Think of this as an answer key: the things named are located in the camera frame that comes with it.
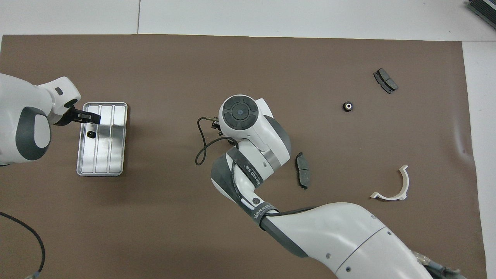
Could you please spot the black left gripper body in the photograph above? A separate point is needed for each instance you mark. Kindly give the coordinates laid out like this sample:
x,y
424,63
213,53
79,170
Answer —
x,y
69,115

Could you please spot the white curved plastic clip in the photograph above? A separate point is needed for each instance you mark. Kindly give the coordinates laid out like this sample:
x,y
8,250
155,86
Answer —
x,y
391,198

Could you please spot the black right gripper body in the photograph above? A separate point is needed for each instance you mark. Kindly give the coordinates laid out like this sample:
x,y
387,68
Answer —
x,y
215,126

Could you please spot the silver metal tray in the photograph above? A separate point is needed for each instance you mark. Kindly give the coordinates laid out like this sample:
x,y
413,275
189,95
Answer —
x,y
112,155

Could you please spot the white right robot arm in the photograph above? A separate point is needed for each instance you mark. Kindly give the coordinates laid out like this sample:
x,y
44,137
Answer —
x,y
341,236

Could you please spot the brown table mat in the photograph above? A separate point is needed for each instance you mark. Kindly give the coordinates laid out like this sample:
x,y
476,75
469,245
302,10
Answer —
x,y
232,69

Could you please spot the long grey brake pad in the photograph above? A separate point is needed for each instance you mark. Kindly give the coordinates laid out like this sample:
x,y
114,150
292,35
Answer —
x,y
303,170

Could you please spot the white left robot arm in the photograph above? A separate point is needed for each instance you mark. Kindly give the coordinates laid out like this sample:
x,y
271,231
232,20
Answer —
x,y
23,116

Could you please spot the short grey brake pad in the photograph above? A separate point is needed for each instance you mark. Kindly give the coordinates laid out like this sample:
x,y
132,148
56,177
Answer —
x,y
385,80

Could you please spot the dark ribbed metal block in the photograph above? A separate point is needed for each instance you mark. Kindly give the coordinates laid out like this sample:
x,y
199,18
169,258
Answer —
x,y
484,8

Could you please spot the black bearing gear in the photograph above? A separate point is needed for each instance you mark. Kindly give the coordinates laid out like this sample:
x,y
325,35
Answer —
x,y
91,134
348,106

